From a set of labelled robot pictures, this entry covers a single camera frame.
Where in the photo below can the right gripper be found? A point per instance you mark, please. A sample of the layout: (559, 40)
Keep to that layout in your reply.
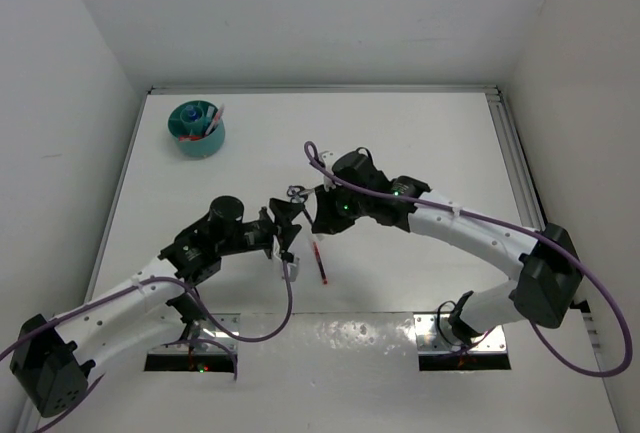
(326, 221)

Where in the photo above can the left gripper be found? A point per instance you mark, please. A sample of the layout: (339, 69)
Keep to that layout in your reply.
(284, 213)

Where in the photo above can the purple capped pen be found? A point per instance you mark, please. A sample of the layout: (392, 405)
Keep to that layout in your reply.
(300, 195)

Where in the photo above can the red clear pen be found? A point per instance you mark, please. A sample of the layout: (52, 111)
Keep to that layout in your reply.
(319, 262)

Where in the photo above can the pink highlighter pen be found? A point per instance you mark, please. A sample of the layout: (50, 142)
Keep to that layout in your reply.
(216, 119)

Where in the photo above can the blue highlighter pen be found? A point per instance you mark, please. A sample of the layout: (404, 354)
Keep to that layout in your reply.
(209, 119)

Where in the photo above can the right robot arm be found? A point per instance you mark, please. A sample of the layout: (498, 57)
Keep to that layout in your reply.
(541, 283)

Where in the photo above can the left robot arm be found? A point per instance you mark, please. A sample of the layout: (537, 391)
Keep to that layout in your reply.
(54, 360)

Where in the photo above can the teal divided pen holder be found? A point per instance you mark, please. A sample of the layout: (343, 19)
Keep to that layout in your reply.
(178, 126)

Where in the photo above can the blue capped glue bottle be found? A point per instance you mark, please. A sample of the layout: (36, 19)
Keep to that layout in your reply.
(191, 114)

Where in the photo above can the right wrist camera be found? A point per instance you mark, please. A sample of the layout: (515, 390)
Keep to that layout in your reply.
(326, 159)

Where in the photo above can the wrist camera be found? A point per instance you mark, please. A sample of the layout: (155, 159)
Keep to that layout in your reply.
(290, 267)
(326, 159)

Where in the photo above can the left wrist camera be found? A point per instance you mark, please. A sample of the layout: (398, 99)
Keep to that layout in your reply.
(290, 267)

